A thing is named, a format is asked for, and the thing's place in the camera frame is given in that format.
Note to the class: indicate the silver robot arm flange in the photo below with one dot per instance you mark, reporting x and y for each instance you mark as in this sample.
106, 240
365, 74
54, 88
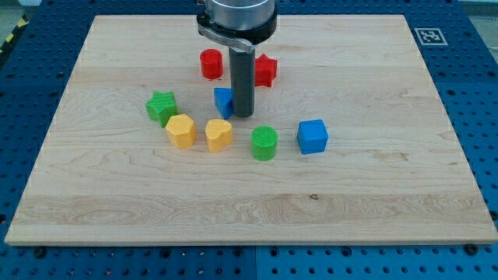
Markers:
238, 24

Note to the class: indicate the red star block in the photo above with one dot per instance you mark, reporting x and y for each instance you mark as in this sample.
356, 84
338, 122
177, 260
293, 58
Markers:
265, 70

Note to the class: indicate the green star block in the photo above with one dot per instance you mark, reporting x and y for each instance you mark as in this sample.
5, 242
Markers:
161, 107

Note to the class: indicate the green cylinder block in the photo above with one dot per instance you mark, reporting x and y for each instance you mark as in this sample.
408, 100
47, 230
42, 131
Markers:
264, 141

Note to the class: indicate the yellow heart block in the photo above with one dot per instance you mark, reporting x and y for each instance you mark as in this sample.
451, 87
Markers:
219, 134

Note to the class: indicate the blue triangular block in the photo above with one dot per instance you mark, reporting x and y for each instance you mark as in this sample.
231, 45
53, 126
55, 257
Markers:
224, 102

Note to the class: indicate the blue cube block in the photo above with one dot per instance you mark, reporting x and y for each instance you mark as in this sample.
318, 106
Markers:
312, 136

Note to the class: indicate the yellow pentagon block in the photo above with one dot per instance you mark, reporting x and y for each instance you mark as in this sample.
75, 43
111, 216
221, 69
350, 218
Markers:
181, 131

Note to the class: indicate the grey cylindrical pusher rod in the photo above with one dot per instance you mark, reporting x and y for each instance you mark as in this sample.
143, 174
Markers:
242, 78

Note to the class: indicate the red cylinder block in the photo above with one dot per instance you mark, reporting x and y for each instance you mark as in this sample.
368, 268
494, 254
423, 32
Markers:
211, 61

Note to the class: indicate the light wooden board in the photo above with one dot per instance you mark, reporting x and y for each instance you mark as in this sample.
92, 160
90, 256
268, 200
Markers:
393, 171

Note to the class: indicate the white fiducial marker tag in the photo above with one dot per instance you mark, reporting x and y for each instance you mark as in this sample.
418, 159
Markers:
429, 36

